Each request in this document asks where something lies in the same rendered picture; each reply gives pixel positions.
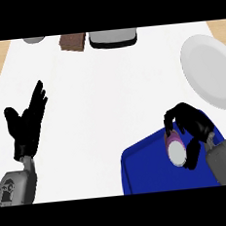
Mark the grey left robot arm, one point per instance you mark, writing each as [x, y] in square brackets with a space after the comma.
[17, 186]

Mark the grey round object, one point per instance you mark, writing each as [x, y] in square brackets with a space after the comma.
[34, 40]

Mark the purple can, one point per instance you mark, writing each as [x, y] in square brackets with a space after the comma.
[175, 148]

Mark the brown block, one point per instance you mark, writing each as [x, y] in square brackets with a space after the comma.
[73, 42]

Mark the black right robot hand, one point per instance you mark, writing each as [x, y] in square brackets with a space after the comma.
[193, 120]

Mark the white plate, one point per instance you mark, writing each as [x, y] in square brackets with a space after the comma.
[209, 71]

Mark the blue tray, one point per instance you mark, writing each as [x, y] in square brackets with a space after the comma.
[156, 166]

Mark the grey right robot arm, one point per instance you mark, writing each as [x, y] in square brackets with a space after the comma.
[224, 159]

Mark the grey and black appliance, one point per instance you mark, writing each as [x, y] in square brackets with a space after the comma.
[113, 38]

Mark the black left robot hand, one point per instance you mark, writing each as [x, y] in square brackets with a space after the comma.
[27, 123]

